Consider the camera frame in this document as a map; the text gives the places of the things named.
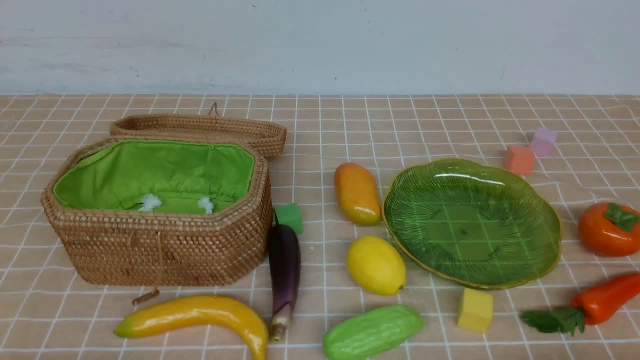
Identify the orange toy carrot green leaves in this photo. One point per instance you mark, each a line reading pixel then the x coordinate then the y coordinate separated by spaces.
pixel 590 307

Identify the orange foam cube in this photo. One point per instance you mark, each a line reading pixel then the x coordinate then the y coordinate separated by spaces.
pixel 519 160

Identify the orange toy persimmon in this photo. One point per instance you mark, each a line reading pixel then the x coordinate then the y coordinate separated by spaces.
pixel 610 229

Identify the yellow foam cube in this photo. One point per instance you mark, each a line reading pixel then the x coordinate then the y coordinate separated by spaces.
pixel 475 310

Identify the yellow toy banana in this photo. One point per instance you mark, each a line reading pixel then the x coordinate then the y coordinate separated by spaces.
pixel 198 310

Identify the woven wicker basket lid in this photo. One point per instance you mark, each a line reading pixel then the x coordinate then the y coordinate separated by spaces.
pixel 263 137

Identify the yellow toy lemon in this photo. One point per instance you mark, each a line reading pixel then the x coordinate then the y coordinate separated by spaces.
pixel 376 266

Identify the orange yellow toy mango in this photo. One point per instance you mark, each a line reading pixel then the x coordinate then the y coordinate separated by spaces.
pixel 357 194

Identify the pink foam cube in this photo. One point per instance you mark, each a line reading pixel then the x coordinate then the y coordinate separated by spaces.
pixel 543 142

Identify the purple toy eggplant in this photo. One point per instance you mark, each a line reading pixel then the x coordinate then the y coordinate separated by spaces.
pixel 284 253

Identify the wooden basket toggle clasp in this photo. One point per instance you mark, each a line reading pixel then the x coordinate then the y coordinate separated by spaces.
pixel 145 297

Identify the green glass leaf plate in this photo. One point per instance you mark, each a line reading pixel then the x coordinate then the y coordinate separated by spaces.
pixel 475 225

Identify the green toy cucumber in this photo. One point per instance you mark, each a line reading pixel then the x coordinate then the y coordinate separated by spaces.
pixel 371 333

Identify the woven wicker basket green lining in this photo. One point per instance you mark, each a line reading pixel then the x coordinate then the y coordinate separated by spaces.
pixel 161 211

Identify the green foam cube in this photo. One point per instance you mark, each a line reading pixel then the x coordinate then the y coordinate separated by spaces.
pixel 289 214

